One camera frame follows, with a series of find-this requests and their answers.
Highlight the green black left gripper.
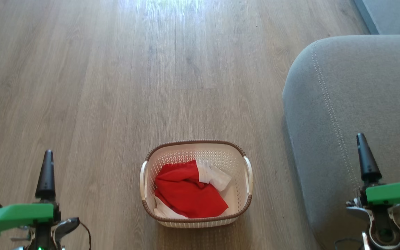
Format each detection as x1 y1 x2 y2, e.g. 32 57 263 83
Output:
0 150 61 240

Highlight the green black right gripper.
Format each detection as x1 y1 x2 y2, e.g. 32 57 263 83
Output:
356 133 400 226

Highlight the red and white garment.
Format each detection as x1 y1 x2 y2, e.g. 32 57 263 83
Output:
154 159 232 219

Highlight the grey fabric sofa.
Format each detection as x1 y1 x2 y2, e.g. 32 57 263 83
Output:
282 34 400 250

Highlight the white perforated laundry basket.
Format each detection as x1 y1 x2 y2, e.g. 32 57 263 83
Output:
140 140 253 228

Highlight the grey upholstered furniture piece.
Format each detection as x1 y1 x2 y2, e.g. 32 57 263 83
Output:
354 0 400 34

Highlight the thin black cable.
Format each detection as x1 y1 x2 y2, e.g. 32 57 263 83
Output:
80 222 92 250

